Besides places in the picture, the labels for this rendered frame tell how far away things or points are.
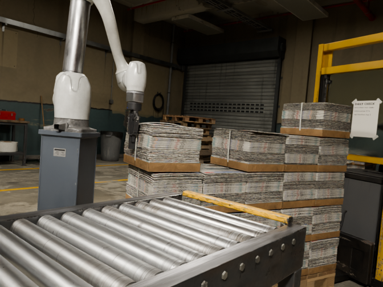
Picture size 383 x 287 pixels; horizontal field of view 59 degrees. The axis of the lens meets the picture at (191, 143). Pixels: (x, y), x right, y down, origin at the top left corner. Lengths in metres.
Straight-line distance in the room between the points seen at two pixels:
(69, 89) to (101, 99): 7.67
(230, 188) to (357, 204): 1.39
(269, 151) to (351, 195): 1.18
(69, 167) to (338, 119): 1.73
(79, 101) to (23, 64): 6.80
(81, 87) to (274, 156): 1.15
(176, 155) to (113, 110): 7.88
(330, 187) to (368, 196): 0.55
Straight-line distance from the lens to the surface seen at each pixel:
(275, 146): 2.06
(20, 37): 8.44
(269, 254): 0.88
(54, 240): 0.81
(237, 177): 1.90
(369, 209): 2.97
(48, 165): 1.64
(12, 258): 0.79
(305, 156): 2.24
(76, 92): 1.61
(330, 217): 2.53
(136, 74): 1.73
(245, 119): 9.58
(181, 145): 1.67
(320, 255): 2.56
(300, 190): 2.25
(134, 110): 1.73
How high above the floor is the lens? 1.07
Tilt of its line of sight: 3 degrees down
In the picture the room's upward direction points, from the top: 5 degrees clockwise
